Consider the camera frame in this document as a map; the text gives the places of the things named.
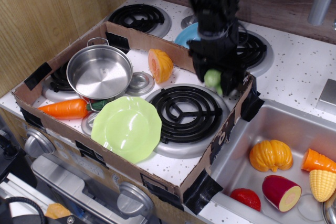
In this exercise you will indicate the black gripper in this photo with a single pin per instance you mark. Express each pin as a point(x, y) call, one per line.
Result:
point(220, 54)

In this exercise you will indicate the green toy broccoli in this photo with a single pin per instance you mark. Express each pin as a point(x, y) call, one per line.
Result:
point(212, 79)

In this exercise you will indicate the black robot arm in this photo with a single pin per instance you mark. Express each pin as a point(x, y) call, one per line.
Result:
point(218, 29)

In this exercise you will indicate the stainless steel pot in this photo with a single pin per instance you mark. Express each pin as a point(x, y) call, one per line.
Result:
point(99, 71)

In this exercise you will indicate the back right black burner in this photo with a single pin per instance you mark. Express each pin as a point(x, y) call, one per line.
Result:
point(251, 50)

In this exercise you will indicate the black burner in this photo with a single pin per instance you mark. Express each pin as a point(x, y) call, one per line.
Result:
point(59, 81)
point(188, 113)
point(140, 17)
point(251, 50)

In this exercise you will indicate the blue plastic bowl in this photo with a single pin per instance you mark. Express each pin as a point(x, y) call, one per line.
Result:
point(190, 33)

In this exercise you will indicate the front right black burner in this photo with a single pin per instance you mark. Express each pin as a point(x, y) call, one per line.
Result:
point(188, 113)

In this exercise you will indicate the orange toy pumpkin half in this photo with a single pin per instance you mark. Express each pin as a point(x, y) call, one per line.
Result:
point(160, 65)

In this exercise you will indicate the silver metal lid knob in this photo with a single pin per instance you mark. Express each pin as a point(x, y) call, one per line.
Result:
point(187, 21)

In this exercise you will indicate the small silver centre burner cap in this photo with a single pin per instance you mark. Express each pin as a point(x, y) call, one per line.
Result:
point(141, 83)

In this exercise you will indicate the back left black burner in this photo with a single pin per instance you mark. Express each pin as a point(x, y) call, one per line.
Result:
point(140, 17)

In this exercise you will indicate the orange toy pumpkin in sink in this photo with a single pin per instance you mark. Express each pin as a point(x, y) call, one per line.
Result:
point(271, 155)

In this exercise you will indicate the light green plastic plate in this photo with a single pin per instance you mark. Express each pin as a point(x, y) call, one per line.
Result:
point(129, 127)

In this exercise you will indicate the red toy tomato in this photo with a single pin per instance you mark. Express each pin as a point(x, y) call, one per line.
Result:
point(247, 197)

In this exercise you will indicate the orange toy carrot piece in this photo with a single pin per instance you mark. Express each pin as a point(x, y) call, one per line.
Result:
point(312, 160)

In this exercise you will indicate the grey faucet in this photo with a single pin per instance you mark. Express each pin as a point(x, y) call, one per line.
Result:
point(318, 12)

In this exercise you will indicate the red toy sweet potato half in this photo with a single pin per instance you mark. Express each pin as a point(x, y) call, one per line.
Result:
point(281, 192)

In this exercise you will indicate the right silver stove knob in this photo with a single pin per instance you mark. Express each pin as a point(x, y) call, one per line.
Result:
point(133, 202)

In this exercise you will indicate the silver stove knob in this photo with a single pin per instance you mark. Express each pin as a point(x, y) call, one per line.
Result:
point(37, 144)
point(133, 202)

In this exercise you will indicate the yellow toy corn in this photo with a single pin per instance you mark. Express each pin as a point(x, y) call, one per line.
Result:
point(322, 184)

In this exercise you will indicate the front left black burner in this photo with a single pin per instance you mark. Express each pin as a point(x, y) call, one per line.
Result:
point(59, 81)

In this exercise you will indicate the cardboard fence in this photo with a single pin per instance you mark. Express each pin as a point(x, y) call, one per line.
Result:
point(197, 187)

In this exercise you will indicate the left silver stove knob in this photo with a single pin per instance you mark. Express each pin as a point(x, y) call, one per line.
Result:
point(37, 144)

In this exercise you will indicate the orange toy piece bottom left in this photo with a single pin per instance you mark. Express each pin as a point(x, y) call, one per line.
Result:
point(56, 211)

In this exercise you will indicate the silver oven door handle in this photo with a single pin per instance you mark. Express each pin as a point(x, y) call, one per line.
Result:
point(97, 200)

